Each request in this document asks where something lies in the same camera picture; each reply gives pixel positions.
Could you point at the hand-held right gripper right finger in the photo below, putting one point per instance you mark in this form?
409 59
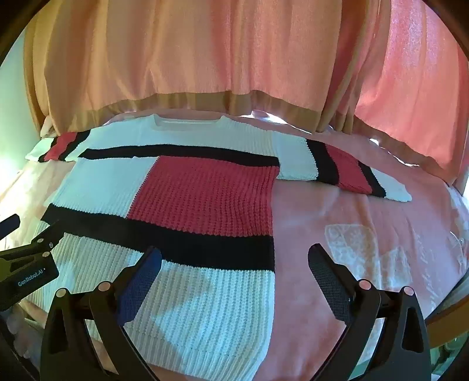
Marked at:
326 278

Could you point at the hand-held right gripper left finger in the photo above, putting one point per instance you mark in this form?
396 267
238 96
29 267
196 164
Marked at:
141 282

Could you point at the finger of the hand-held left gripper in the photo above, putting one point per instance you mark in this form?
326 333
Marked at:
49 236
9 225

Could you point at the white red black knit sweater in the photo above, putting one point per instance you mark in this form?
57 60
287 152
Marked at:
205 198

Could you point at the pink bed blanket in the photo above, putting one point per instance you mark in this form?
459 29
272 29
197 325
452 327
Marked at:
348 234

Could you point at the pink curtain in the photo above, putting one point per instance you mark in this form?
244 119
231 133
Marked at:
410 80

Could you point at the peach curtain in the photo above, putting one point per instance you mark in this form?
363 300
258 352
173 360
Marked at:
165 51

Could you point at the wooden bed frame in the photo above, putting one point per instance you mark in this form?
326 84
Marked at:
449 322

